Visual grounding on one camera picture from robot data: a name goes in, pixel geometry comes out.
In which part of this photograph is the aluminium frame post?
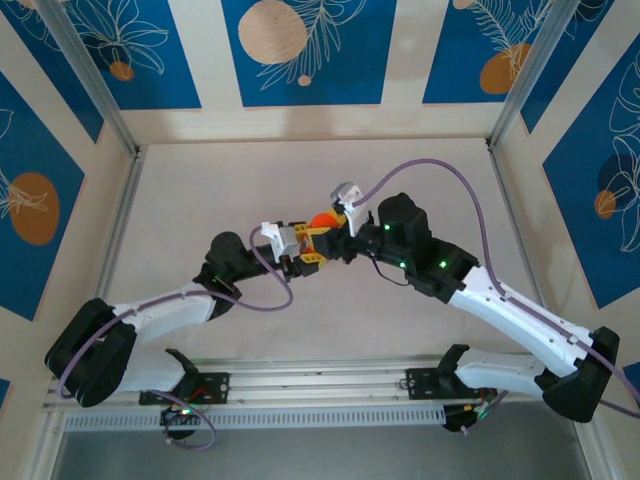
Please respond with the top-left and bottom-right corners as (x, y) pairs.
(487, 0), (596, 151)
(37, 0), (140, 157)

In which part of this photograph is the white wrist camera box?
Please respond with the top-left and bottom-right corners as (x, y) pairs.
(329, 181), (370, 237)
(260, 219), (300, 257)

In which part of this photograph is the aluminium frame beam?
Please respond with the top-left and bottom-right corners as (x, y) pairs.
(42, 355), (594, 412)

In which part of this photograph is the thin black right gripper cable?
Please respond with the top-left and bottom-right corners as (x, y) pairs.
(372, 252), (419, 287)

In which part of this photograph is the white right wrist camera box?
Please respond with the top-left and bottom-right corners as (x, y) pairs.
(329, 181), (370, 237)

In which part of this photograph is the white slotted cable duct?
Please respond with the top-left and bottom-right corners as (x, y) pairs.
(63, 407), (446, 432)

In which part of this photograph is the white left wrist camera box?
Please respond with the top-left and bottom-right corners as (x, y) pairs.
(260, 219), (300, 257)

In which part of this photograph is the orange plastic pill bottle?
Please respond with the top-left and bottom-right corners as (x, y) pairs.
(308, 211), (339, 234)

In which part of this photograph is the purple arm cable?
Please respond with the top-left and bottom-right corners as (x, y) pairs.
(355, 157), (640, 435)
(58, 224), (296, 450)

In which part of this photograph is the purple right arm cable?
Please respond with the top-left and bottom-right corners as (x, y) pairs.
(355, 157), (640, 435)

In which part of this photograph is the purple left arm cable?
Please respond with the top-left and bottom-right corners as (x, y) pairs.
(58, 224), (296, 450)

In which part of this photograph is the aluminium table side rail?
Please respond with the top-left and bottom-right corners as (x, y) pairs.
(72, 144), (147, 372)
(485, 142), (562, 360)

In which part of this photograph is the black base connector board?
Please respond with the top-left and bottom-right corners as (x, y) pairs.
(443, 399), (496, 435)
(159, 404), (201, 426)

